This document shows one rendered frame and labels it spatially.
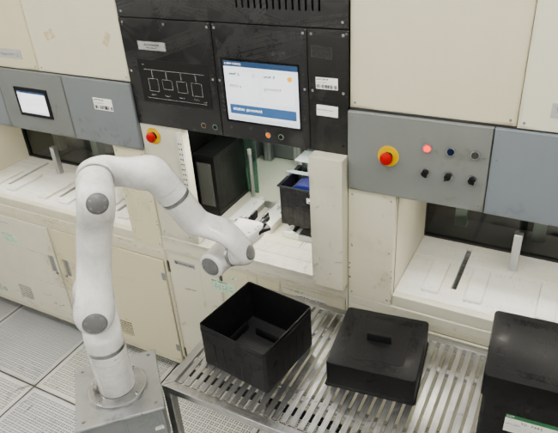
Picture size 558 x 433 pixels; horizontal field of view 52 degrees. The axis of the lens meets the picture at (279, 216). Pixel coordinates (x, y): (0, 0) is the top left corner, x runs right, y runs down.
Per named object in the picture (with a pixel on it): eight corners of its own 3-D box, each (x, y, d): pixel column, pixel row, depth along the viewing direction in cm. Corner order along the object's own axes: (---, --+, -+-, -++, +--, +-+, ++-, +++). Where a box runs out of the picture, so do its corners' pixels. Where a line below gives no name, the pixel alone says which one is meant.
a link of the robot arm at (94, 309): (112, 307, 182) (116, 340, 169) (72, 309, 178) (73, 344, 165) (117, 162, 160) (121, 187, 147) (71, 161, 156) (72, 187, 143)
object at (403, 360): (324, 384, 188) (323, 356, 181) (347, 326, 211) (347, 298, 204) (415, 406, 178) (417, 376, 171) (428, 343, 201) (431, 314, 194)
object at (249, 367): (252, 316, 219) (248, 280, 210) (313, 343, 204) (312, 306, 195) (203, 361, 200) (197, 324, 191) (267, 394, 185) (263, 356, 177)
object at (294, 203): (278, 229, 244) (274, 163, 228) (300, 207, 260) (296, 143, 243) (331, 241, 234) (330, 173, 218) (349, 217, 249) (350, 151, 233)
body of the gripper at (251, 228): (223, 247, 190) (240, 230, 199) (250, 254, 186) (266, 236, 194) (221, 228, 186) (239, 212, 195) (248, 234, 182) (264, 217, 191)
